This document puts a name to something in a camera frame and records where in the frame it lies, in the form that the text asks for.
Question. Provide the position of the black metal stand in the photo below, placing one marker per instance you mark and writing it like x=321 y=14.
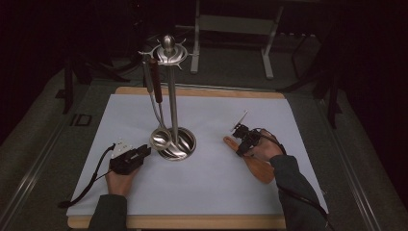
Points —
x=333 y=96

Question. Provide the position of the person's right hand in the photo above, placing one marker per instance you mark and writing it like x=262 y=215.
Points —
x=269 y=147

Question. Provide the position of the metal floor rail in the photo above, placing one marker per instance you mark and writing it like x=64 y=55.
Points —
x=349 y=166
x=30 y=178

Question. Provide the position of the steel utensil rack stand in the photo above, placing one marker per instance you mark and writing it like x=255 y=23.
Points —
x=174 y=96

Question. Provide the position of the person's left hand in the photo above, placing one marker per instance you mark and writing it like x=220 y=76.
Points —
x=118 y=184

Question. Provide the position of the white metal frame stand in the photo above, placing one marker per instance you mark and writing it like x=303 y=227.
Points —
x=235 y=25

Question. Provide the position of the black floor bracket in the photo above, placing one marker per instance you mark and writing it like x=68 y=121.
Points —
x=81 y=119

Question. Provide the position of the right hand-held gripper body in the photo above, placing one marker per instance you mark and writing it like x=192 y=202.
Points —
x=248 y=134

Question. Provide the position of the white table mat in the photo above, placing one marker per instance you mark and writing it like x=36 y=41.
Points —
x=208 y=179

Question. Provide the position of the wooden rice paddle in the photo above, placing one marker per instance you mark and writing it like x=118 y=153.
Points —
x=261 y=170

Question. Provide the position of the steel wok turner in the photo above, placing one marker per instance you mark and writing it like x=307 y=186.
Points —
x=147 y=77

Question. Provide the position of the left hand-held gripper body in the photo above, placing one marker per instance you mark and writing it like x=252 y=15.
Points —
x=123 y=163

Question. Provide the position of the black tripod stand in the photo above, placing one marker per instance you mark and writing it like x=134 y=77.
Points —
x=68 y=86

